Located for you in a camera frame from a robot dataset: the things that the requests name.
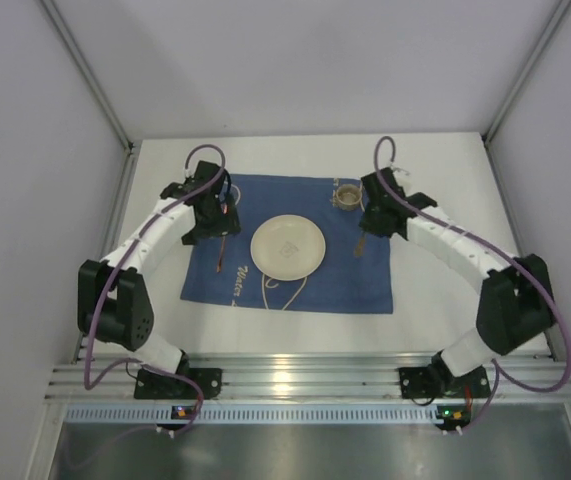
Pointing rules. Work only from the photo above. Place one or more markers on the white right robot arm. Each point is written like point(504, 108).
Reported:
point(511, 310)

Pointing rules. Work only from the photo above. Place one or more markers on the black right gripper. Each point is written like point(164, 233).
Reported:
point(377, 223)

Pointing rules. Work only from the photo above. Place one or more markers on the copper fork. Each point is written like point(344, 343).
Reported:
point(219, 264)

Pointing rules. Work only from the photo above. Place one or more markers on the blue cloth placemat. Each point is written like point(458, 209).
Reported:
point(342, 284)

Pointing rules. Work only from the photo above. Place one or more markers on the left corner frame post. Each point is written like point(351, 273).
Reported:
point(66, 36)

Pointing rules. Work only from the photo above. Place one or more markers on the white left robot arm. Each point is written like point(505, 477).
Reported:
point(114, 304)

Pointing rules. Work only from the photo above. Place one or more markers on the small glass cup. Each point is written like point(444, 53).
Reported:
point(349, 197)

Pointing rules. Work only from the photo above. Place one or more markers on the cream ceramic plate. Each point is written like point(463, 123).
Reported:
point(288, 247)

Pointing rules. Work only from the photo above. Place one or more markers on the gold spoon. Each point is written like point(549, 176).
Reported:
point(360, 247)

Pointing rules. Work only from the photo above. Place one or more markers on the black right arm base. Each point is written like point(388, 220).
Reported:
point(424, 383)

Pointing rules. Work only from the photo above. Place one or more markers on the right corner frame post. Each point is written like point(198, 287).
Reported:
point(543, 41)

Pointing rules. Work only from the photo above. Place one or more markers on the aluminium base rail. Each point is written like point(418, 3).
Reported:
point(307, 378)

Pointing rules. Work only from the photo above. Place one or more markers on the corner frame post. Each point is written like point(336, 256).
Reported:
point(66, 36)
point(543, 41)

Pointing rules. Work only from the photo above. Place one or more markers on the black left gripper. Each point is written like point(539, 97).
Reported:
point(220, 226)

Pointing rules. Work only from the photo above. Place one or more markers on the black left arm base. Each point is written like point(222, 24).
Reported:
point(151, 386)

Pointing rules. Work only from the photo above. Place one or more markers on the slotted cable duct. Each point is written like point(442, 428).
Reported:
point(266, 414)

